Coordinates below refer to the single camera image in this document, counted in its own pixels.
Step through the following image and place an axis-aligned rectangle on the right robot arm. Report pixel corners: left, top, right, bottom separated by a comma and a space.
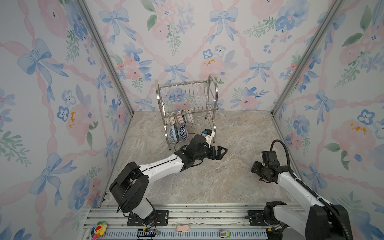
251, 151, 353, 240

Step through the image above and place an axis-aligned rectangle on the colourful flower toy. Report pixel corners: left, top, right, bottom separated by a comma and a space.
91, 221, 108, 240

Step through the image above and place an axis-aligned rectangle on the dark blue patterned bowl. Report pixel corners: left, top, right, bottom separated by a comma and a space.
177, 115, 185, 126

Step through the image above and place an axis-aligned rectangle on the pink eraser block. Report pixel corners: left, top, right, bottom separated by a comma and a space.
176, 225, 190, 233

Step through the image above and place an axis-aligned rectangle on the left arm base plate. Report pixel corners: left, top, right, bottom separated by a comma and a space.
127, 210, 169, 228

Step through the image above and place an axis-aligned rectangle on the small green device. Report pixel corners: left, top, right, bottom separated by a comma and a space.
219, 230, 231, 239

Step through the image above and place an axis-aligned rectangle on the chrome wire dish rack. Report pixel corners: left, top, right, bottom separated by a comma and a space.
155, 76, 219, 150

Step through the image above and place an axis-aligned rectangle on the blue white floral bowl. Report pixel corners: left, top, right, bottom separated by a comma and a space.
169, 125, 180, 143

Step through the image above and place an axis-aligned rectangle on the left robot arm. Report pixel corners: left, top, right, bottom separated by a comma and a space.
109, 134, 228, 226

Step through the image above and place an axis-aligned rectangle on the orange patterned bowl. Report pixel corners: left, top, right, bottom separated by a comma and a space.
179, 124, 189, 141

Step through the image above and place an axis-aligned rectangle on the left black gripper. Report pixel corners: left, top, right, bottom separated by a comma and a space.
193, 145, 227, 163

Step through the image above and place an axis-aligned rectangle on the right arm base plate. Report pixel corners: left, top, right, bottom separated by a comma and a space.
245, 210, 268, 227

